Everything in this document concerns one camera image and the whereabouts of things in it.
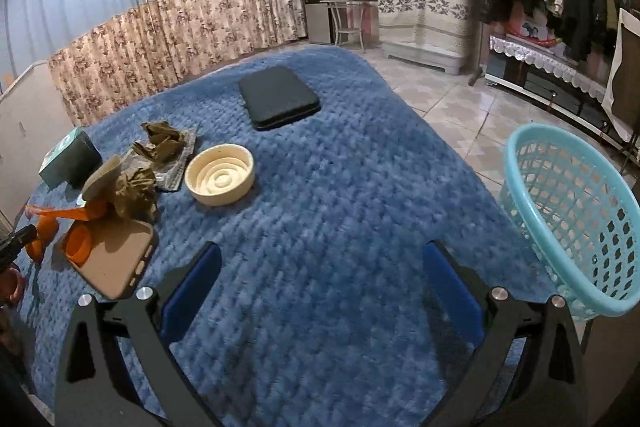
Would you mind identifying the tan phone case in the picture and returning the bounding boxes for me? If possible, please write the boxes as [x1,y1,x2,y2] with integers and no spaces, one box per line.
[60,218,160,301]

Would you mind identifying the small white table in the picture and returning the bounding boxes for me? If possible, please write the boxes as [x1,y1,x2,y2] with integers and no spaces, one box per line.
[320,0,378,50]

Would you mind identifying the light blue plastic basket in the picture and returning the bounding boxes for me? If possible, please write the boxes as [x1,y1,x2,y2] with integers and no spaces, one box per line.
[499,123,640,322]

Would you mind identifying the low cabinet with lace cover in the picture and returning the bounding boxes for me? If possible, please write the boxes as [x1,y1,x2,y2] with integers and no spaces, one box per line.
[484,19,626,142]

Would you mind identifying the brown white-framed bed board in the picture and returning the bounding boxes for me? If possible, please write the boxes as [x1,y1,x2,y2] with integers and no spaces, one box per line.
[600,7,640,142]

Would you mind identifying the grey water dispenser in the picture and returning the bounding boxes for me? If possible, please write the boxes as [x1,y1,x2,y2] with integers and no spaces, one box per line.
[300,0,346,46]

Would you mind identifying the cabinet under patterned cloth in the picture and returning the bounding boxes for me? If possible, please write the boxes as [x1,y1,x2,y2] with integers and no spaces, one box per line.
[376,0,478,76]

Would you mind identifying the orange plastic cap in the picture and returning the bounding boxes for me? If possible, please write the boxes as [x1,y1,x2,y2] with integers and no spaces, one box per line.
[64,224,94,266]

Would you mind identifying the orange plastic scrap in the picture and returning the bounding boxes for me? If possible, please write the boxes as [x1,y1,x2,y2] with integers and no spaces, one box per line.
[24,199,108,264]

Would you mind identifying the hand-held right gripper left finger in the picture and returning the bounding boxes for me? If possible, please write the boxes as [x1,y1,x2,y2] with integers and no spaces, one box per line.
[52,241,223,427]

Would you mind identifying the black flat case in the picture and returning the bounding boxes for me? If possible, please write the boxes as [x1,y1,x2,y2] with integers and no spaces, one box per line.
[237,67,322,131]

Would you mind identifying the dark green box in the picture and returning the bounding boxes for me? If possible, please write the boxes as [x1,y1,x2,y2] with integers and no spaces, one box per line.
[39,129,101,190]

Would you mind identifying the white wooden board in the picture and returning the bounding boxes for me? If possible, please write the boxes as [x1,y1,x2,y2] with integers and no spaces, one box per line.
[0,59,76,228]

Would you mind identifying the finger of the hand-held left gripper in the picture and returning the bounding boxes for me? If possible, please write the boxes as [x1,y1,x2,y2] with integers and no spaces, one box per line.
[0,225,38,264]

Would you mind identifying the cream ridged bowl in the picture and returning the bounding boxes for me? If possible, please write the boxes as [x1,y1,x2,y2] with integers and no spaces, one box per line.
[184,145,257,208]

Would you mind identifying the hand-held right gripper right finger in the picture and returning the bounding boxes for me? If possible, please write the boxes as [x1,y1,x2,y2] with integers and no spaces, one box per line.
[421,239,588,427]

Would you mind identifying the blue fluffy blanket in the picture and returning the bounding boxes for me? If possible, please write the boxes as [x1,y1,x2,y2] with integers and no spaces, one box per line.
[15,46,556,427]

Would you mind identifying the brown paper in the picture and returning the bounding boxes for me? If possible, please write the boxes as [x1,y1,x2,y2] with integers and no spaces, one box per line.
[132,121,187,164]
[112,167,160,223]

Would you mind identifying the grey crumpled wrapper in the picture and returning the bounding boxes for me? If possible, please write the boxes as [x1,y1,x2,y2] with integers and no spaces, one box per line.
[120,127,201,192]

